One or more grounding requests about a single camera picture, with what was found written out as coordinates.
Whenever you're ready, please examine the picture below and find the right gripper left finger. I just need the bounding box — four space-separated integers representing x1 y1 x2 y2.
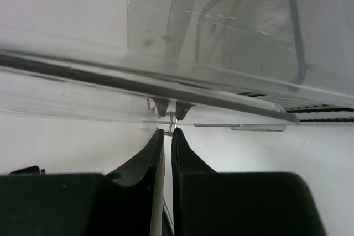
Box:
1 129 164 235

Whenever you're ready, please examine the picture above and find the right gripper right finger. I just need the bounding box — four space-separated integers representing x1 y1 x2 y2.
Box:
171 128 326 235

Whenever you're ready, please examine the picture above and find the clear acrylic drawer organizer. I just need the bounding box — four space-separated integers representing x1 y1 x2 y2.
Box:
1 0 353 130

